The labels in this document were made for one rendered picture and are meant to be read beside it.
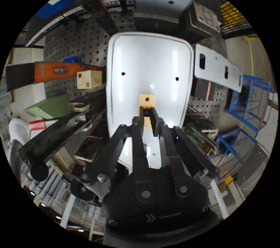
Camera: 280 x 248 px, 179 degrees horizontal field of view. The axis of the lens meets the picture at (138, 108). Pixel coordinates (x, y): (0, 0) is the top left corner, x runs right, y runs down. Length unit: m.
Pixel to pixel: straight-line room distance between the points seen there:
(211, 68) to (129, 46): 0.23
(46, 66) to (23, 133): 0.65
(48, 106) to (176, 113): 0.63
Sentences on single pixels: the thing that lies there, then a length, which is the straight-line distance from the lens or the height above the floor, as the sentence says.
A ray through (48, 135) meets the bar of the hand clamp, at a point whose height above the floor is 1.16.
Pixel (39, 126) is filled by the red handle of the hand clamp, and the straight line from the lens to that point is 0.24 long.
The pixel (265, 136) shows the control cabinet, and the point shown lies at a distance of 8.07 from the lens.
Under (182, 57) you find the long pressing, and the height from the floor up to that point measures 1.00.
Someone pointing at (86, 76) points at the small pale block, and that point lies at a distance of 0.18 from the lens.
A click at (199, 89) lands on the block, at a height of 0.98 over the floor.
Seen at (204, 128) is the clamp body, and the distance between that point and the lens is 0.29.
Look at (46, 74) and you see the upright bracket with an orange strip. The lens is 0.15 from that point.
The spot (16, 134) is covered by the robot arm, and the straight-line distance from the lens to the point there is 0.75.
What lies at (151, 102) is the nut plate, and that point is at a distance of 0.21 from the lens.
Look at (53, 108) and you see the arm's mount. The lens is 0.63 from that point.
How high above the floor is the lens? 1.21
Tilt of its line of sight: 69 degrees down
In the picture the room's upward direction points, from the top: 178 degrees counter-clockwise
